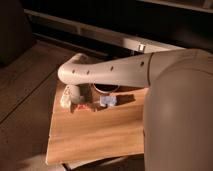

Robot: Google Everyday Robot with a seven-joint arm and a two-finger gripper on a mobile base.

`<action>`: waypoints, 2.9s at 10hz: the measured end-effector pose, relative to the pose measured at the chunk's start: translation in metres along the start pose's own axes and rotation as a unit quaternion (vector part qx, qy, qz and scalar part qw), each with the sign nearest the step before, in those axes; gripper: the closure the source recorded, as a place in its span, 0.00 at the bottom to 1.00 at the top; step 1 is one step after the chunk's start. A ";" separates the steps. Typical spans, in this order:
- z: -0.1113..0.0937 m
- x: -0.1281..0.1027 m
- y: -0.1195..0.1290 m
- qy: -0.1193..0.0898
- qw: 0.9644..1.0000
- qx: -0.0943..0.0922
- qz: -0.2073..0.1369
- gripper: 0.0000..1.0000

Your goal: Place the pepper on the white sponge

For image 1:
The white blue sponge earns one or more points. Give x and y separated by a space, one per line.
108 101

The red pepper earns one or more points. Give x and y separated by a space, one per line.
81 107

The dark round bowl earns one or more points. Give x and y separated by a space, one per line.
105 88

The wooden board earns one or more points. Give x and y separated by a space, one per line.
88 136

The metal rail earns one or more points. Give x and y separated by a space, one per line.
134 43

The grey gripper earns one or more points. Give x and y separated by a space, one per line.
80 93

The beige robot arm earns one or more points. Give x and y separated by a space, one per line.
178 108

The dark chair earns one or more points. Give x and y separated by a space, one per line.
15 31

